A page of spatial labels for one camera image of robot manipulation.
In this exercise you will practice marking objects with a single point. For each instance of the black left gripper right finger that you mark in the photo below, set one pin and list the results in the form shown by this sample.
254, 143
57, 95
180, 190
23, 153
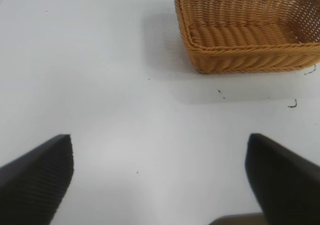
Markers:
287, 185

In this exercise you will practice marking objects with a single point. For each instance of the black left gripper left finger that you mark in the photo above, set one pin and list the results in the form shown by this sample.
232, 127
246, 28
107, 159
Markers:
35, 182

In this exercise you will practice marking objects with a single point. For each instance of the brown wicker basket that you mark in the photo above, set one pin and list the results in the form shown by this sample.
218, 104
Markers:
250, 57

